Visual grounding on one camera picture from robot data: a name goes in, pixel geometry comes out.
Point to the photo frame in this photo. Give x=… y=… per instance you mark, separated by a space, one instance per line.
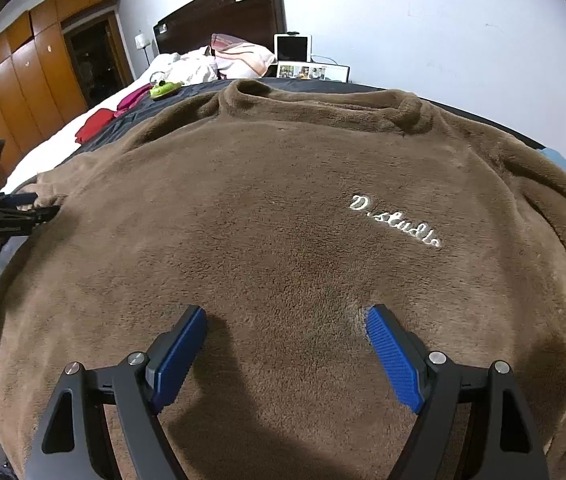
x=313 y=72

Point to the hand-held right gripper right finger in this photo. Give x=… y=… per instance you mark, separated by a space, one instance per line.
x=395 y=360

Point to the dark wooden headboard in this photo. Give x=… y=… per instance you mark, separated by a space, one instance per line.
x=223 y=15

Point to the white bedside lamp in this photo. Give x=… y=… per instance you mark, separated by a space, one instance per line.
x=141 y=42

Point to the white tablet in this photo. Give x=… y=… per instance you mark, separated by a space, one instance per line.
x=293 y=49

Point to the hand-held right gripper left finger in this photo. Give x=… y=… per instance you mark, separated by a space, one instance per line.
x=178 y=365

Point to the wooden wardrobe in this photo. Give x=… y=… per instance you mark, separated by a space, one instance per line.
x=38 y=75

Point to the pink striped pillow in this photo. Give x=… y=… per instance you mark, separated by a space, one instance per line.
x=243 y=57

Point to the magenta garment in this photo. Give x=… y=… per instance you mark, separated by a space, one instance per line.
x=133 y=100

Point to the brown fleece sweater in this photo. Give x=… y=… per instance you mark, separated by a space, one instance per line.
x=263 y=210

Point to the white quilt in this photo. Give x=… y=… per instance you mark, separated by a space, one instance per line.
x=53 y=155

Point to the red folded garment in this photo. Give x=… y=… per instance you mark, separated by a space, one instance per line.
x=94 y=126

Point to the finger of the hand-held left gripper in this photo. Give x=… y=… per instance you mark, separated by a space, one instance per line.
x=45 y=212
x=20 y=200

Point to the light blue cloth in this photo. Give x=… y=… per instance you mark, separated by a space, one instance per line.
x=560 y=160

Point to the green toy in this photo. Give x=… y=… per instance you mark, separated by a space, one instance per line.
x=165 y=90

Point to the cream pink quilt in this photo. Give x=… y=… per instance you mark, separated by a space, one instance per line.
x=188 y=67

